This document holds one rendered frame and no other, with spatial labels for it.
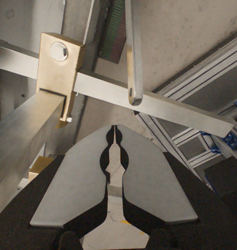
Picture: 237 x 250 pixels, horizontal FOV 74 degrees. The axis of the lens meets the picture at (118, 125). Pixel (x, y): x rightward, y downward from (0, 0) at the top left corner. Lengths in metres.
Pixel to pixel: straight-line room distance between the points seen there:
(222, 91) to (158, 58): 0.41
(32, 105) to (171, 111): 0.20
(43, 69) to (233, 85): 1.00
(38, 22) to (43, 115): 0.31
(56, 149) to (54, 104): 0.28
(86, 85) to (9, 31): 0.30
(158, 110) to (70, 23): 0.23
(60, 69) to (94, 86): 0.05
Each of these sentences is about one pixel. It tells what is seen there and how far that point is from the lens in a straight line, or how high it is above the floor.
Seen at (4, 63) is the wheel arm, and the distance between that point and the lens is 0.28.
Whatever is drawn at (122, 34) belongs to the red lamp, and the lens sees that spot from 0.36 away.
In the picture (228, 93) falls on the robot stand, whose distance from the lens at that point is 1.10.
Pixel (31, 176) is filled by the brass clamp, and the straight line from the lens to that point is 0.37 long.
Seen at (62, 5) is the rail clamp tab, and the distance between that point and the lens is 0.45.
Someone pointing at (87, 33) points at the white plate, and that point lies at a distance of 0.26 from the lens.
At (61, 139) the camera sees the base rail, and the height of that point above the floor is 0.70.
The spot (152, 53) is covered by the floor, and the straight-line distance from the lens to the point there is 1.09.
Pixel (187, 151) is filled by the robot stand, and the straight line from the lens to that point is 1.21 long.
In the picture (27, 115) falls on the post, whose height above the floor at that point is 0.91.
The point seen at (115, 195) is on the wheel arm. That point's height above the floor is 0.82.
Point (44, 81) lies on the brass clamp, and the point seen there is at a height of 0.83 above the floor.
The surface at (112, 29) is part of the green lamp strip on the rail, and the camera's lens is 0.36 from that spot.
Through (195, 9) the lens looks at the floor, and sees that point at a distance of 1.15.
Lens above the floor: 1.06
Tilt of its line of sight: 60 degrees down
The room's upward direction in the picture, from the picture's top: 177 degrees clockwise
